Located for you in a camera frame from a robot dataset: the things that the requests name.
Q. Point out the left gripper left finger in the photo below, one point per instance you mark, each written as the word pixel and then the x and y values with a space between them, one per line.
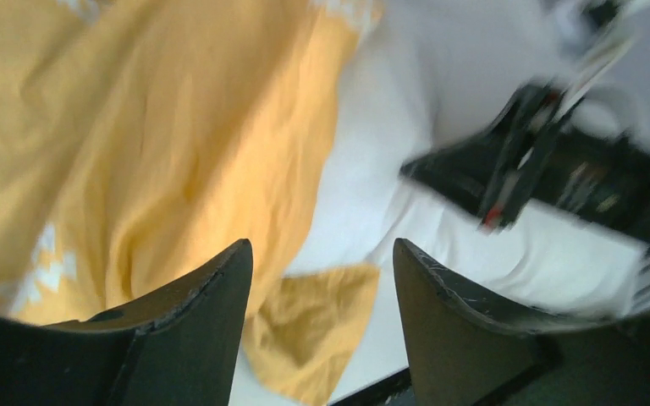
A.
pixel 176 345

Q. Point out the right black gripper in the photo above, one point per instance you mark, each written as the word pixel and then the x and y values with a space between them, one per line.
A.
pixel 533 150

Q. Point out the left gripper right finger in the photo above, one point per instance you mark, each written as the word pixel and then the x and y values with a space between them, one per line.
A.
pixel 467 345

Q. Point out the white pillow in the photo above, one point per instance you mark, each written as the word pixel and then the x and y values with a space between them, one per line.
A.
pixel 432 74

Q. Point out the yellow and blue pillowcase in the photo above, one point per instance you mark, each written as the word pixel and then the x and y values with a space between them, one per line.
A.
pixel 140 138

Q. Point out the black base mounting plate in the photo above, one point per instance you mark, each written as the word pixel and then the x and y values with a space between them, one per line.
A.
pixel 394 390

